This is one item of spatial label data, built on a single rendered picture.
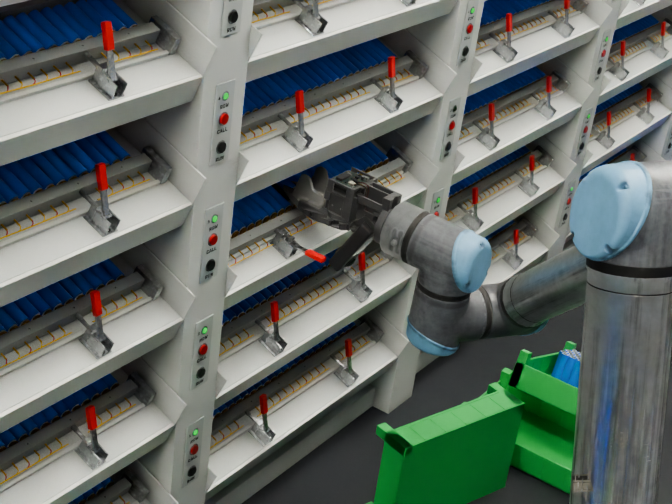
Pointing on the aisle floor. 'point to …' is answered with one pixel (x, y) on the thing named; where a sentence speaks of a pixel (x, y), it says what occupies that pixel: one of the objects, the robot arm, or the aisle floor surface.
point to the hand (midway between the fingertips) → (293, 191)
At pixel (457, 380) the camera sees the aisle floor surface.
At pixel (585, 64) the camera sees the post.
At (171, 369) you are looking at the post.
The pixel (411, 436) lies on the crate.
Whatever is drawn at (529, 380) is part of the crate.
